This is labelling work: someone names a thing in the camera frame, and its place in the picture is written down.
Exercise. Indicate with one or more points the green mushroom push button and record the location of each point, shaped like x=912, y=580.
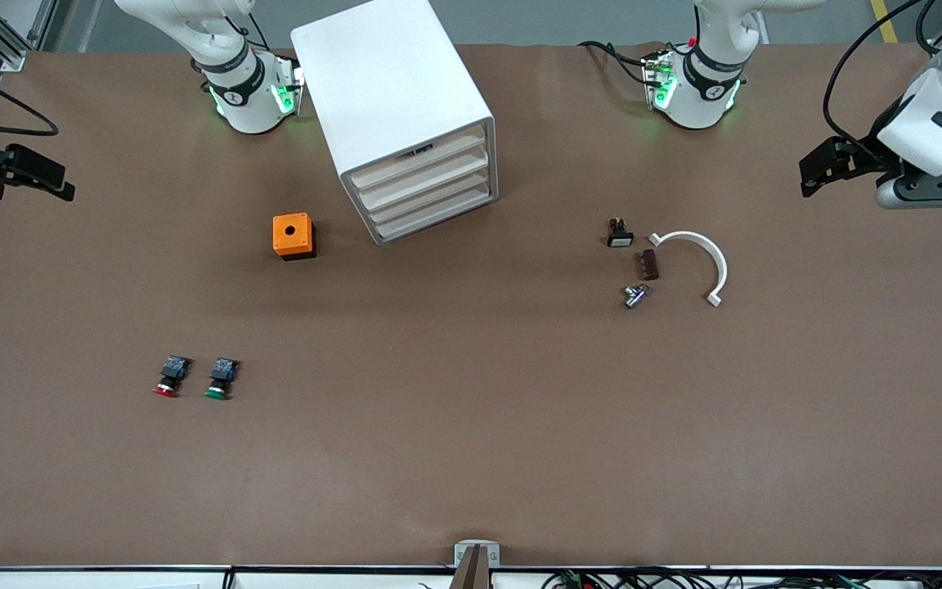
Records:
x=222, y=372

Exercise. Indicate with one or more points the small metal fitting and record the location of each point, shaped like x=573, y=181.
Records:
x=634, y=298

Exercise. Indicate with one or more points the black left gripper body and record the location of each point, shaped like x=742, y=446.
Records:
x=870, y=153

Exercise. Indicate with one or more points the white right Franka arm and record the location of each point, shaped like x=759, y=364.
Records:
x=250, y=106

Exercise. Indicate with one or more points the small brown block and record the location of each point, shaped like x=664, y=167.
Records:
x=649, y=265

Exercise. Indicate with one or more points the red mushroom push button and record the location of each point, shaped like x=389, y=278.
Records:
x=172, y=370

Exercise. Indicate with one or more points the orange box with hole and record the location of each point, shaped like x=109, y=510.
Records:
x=291, y=233

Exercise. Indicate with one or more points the white plastic drawer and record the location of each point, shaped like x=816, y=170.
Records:
x=438, y=204
x=438, y=170
x=438, y=154
x=438, y=187

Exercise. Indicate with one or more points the grey metal mount bracket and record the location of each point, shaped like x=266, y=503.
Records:
x=477, y=564

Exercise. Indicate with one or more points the white curved plastic bracket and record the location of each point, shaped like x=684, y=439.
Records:
x=688, y=236

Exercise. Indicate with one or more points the brown table mat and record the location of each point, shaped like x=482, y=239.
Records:
x=471, y=425

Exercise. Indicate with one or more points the small black white switch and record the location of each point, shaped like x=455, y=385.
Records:
x=620, y=237

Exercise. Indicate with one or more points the white drawer cabinet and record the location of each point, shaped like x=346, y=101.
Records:
x=381, y=82

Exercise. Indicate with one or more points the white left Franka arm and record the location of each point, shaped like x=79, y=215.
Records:
x=696, y=102

